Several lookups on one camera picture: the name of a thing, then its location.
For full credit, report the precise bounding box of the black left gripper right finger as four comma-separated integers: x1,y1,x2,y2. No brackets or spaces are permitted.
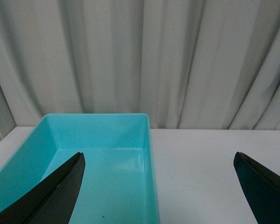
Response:
233,152,280,224

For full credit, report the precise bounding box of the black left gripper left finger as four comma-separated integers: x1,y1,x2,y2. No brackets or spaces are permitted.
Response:
0,152,85,224

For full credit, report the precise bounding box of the turquoise plastic bin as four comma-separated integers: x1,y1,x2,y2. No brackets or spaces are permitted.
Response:
0,114,160,224

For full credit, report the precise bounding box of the white pleated curtain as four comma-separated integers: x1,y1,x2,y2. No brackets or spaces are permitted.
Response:
0,0,280,141

